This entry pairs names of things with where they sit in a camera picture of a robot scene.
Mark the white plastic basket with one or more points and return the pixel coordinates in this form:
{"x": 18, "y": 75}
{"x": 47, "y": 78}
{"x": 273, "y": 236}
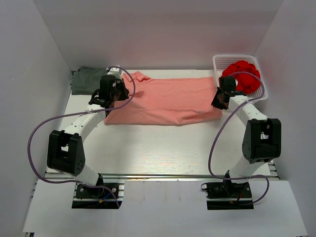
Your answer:
{"x": 223, "y": 61}

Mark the aluminium rail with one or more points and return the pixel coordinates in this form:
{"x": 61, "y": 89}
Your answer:
{"x": 55, "y": 175}

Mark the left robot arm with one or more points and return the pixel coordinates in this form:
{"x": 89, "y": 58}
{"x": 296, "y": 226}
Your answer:
{"x": 65, "y": 147}

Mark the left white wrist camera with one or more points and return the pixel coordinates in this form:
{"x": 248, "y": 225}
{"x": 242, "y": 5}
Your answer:
{"x": 114, "y": 71}

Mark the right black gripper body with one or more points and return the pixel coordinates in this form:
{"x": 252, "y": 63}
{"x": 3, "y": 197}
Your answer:
{"x": 216, "y": 102}

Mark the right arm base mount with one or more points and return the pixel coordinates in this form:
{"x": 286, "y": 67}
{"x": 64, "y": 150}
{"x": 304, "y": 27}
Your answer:
{"x": 226, "y": 195}

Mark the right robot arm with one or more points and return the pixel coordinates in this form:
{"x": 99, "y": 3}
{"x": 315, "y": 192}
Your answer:
{"x": 262, "y": 137}

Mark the pink t shirt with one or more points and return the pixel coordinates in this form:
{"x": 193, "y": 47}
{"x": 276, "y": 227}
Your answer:
{"x": 173, "y": 102}

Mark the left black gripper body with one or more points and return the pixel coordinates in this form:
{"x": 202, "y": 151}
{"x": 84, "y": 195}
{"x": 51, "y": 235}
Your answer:
{"x": 120, "y": 94}

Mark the red t shirt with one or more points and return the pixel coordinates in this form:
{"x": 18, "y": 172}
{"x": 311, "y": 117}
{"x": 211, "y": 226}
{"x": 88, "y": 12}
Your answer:
{"x": 245, "y": 82}

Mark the folded green t shirt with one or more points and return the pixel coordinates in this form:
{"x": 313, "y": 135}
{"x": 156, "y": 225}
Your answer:
{"x": 86, "y": 80}

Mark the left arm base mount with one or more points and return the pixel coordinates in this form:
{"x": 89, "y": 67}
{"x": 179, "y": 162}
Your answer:
{"x": 98, "y": 198}

